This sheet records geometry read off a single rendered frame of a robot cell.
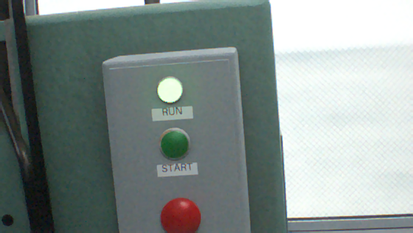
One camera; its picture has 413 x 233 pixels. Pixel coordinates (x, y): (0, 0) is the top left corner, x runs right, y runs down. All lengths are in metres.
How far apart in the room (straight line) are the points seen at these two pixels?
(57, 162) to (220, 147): 0.16
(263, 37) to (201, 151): 0.11
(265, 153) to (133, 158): 0.12
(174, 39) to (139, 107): 0.08
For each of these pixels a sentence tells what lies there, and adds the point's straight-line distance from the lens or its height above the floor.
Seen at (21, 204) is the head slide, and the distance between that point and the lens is 0.68.
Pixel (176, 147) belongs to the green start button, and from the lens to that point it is 0.53.
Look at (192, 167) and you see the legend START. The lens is 0.54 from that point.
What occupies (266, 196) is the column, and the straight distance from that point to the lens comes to 0.60.
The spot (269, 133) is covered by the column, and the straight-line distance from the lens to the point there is 0.59.
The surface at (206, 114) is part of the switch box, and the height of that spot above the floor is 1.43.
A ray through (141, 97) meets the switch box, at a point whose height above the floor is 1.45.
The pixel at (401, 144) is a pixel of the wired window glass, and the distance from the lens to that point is 2.08.
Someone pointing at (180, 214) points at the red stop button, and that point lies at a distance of 0.54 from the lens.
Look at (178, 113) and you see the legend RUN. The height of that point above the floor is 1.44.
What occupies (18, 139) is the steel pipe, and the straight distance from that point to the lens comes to 0.62.
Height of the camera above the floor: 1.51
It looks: 8 degrees down
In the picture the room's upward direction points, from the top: 5 degrees counter-clockwise
